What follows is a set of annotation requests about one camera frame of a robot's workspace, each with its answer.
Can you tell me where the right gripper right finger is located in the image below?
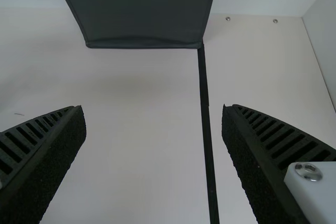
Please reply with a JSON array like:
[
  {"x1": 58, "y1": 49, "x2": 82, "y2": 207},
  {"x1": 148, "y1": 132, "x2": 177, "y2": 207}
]
[{"x1": 222, "y1": 103, "x2": 336, "y2": 224}]

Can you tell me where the dark grey bag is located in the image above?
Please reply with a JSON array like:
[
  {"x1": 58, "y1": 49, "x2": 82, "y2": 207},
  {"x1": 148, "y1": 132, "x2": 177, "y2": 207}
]
[{"x1": 51, "y1": 0, "x2": 220, "y2": 49}]

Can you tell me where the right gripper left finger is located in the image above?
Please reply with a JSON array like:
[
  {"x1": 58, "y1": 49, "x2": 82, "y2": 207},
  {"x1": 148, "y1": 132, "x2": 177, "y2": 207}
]
[{"x1": 0, "y1": 105, "x2": 87, "y2": 224}]

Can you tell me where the black strip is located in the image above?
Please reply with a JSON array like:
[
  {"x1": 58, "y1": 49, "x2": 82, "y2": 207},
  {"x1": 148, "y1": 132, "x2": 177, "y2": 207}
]
[{"x1": 196, "y1": 41, "x2": 220, "y2": 224}]

